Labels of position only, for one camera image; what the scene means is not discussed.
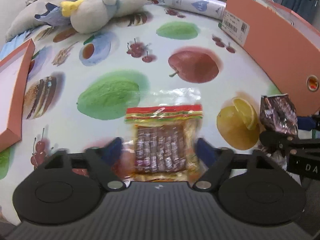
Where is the dark brown foil snack bag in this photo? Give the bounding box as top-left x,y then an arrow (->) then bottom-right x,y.
259,94 -> 298,136

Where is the red-striped brown stick snack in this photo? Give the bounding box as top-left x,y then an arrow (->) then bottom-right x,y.
119,88 -> 203,184

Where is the fruit print bed sheet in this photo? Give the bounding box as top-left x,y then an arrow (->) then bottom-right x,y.
1,1 -> 279,224

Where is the pink storage box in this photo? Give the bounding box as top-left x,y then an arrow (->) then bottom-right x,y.
221,0 -> 319,116

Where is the pink box lid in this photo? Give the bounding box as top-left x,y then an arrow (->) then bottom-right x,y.
1,39 -> 35,151

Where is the white spray bottle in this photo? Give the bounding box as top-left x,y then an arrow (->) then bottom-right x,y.
161,0 -> 226,20

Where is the white blue plush toy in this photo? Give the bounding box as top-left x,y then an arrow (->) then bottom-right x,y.
60,0 -> 149,34

